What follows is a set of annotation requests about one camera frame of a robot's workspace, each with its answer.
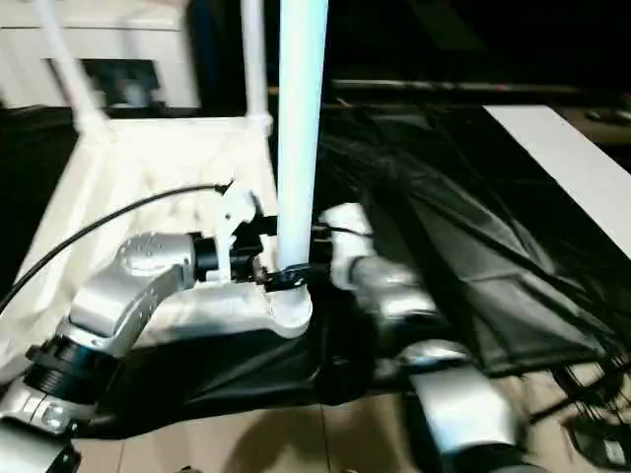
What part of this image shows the white plastic table leg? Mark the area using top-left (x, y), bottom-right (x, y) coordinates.
top-left (241, 0), bottom-right (273, 134)
top-left (276, 0), bottom-right (330, 275)
top-left (32, 0), bottom-right (111, 141)

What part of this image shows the black mat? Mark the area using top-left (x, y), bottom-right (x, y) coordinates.
top-left (0, 99), bottom-right (631, 439)

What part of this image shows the black box with tan label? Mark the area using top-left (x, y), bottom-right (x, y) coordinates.
top-left (192, 0), bottom-right (341, 117)

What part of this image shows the white cabinet with glass doors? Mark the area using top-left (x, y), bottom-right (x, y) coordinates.
top-left (0, 0), bottom-right (200, 111)

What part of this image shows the white flat board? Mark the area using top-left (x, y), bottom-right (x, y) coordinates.
top-left (483, 104), bottom-right (631, 259)

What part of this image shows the black floor stand leg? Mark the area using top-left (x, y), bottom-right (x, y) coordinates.
top-left (532, 357), bottom-right (631, 464)

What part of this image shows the dark metal rail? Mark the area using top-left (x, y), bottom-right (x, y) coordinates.
top-left (329, 79), bottom-right (631, 100)

